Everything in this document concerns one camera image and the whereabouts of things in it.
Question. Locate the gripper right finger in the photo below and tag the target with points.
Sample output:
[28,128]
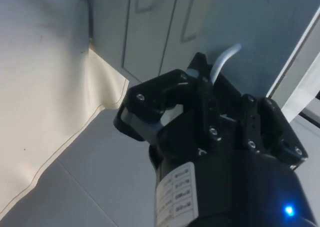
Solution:
[252,122]

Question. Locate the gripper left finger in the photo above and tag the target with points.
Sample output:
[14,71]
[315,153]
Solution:
[160,92]

